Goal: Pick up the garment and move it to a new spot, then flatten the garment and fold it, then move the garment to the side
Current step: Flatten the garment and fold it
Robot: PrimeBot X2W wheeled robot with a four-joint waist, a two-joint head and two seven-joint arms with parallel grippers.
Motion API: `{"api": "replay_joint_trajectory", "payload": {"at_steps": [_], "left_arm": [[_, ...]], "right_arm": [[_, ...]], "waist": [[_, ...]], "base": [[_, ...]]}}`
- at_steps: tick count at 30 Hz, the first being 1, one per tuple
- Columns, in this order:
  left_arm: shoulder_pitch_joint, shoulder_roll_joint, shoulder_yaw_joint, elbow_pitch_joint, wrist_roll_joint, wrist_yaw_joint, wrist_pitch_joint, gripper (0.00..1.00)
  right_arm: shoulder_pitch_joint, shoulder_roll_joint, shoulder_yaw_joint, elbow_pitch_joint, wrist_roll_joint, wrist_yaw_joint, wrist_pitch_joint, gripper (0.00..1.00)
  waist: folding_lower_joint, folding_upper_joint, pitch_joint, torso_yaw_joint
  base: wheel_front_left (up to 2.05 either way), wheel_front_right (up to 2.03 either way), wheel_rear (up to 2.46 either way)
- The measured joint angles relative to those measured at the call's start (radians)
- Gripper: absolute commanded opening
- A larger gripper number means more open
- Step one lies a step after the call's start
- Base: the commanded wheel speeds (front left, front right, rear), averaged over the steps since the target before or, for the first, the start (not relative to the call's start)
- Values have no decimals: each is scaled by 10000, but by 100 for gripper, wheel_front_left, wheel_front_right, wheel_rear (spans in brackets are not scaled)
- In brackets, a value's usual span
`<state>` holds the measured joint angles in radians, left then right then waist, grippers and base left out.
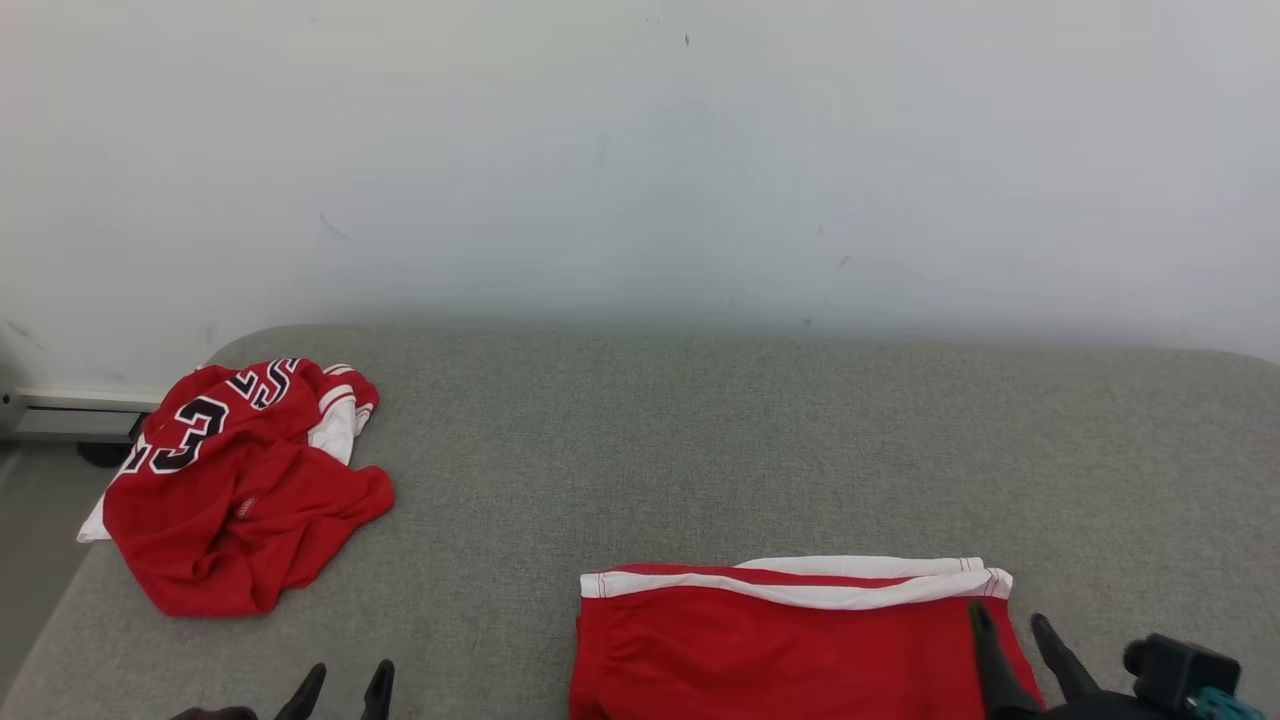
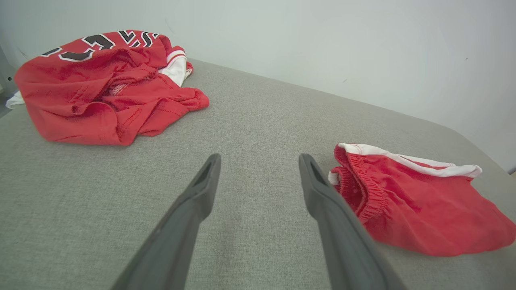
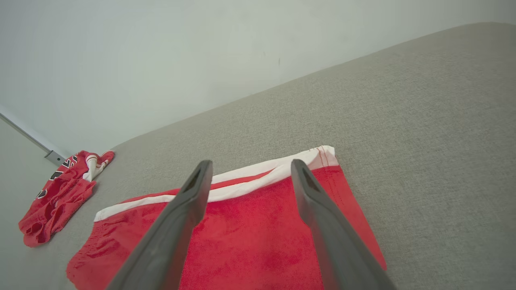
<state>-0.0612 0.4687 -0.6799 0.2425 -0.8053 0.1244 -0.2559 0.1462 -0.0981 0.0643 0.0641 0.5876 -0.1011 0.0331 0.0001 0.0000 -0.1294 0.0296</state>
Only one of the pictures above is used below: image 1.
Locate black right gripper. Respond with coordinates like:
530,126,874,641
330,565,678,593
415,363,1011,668
968,602,1181,720

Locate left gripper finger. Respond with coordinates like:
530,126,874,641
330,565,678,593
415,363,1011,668
275,663,328,720
362,660,395,720

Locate red jersey with white sleeves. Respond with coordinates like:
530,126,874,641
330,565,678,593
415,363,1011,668
78,357,395,618

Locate red shorts with white trim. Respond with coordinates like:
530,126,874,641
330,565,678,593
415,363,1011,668
568,556,1046,720

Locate grey metal rail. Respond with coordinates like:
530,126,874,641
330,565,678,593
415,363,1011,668
0,395,146,443

